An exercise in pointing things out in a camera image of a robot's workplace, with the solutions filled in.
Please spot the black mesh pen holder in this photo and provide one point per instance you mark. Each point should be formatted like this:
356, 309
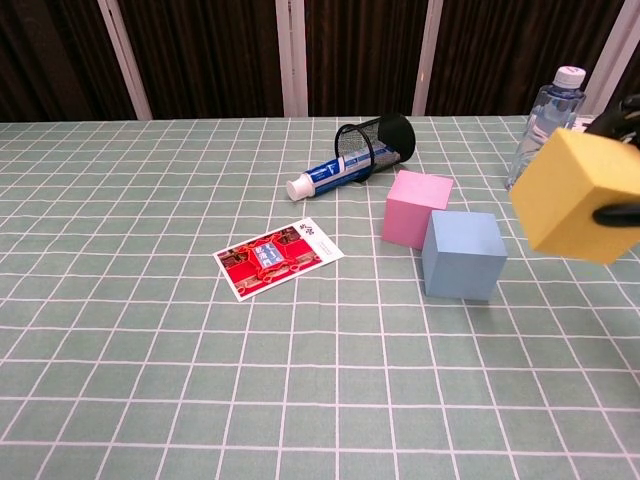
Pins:
396, 136

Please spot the white frame post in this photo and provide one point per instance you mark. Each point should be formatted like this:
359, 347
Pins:
610, 55
125, 60
428, 57
292, 57

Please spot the pink foam cube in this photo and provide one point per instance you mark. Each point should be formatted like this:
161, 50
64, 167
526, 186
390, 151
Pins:
415, 205

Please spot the yellow foam cube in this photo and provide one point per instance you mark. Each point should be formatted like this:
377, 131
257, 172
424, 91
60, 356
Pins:
565, 200

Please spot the red white card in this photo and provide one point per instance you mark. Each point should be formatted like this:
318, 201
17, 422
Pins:
270, 260

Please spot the green checked tablecloth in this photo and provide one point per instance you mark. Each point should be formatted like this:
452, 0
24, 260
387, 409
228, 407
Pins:
250, 375

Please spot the clear plastic water bottle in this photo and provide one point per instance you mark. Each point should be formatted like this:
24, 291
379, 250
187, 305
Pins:
550, 110

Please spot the blue white toothpaste tube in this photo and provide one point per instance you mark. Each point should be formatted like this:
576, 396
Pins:
325, 174

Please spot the blue foam cube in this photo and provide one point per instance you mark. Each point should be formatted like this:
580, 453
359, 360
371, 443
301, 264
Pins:
462, 260

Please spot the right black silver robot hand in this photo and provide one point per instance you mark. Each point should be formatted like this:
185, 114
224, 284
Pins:
615, 122

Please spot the dark brown curtain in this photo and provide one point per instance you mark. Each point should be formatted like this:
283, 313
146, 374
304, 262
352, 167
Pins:
210, 55

